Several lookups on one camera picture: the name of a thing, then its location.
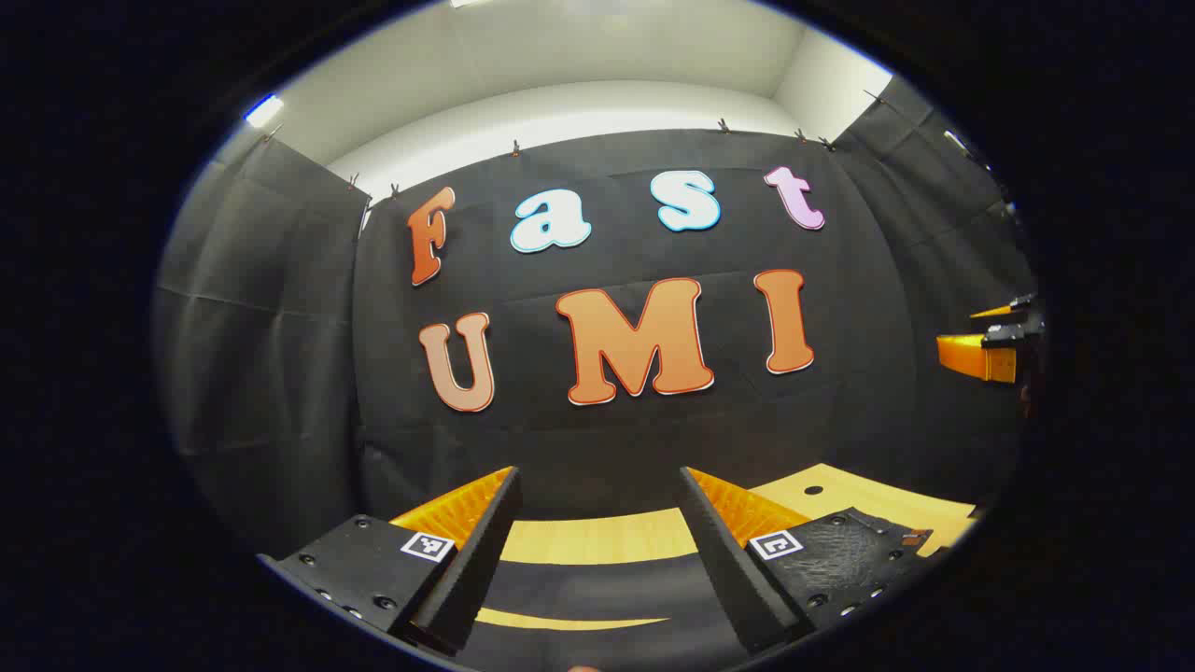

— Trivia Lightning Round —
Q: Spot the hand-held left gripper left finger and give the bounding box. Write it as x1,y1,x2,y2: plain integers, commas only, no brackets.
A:
257,466,523,656

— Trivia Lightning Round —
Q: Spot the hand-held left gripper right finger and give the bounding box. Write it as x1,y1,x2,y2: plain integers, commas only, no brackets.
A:
679,466,935,656

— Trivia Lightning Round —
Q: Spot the black backdrop cloth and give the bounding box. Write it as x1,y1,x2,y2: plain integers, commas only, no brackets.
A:
154,79,1042,561

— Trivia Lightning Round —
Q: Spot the row of small black clips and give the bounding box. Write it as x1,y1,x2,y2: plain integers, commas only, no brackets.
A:
266,89,888,202

